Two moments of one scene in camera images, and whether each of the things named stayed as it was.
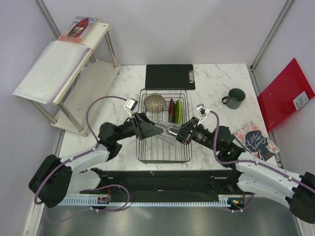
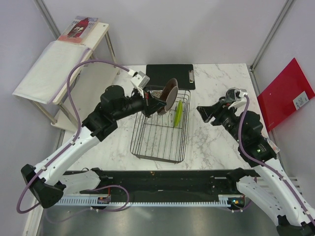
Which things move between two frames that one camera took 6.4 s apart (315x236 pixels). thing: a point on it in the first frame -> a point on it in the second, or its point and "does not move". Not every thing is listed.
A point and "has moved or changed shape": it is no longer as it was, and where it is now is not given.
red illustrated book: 79,30 does not move
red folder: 290,89 does not move
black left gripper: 143,127 -> 154,104
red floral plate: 172,111 -> 170,95
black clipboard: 170,76 does not move
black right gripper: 184,132 -> 218,110
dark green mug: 235,98 has moved or changed shape
